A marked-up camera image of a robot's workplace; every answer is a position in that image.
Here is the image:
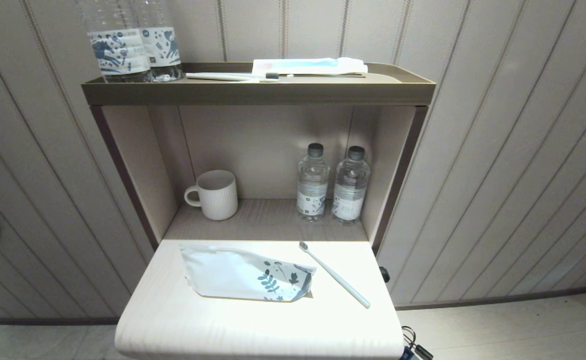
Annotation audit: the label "pale green toothbrush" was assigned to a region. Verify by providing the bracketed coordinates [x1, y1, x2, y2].
[298, 241, 372, 309]

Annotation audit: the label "white blue plastic wrapper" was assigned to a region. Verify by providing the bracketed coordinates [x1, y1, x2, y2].
[179, 243, 318, 303]

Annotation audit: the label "small clear water bottle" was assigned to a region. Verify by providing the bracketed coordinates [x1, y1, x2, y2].
[296, 143, 331, 222]
[332, 145, 372, 225]

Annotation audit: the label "white ribbed mug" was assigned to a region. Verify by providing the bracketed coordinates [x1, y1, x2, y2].
[184, 169, 239, 221]

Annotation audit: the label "brown open shelf unit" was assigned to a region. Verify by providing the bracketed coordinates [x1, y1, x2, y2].
[81, 62, 437, 256]

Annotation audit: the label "white toothbrush dark bristles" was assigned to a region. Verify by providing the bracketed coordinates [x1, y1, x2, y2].
[185, 72, 280, 83]

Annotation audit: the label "large clear water bottle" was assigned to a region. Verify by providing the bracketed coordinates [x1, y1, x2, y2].
[133, 0, 184, 82]
[75, 0, 153, 83]

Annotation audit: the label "black key bunch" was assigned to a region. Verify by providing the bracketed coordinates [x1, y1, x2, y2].
[400, 326, 435, 360]

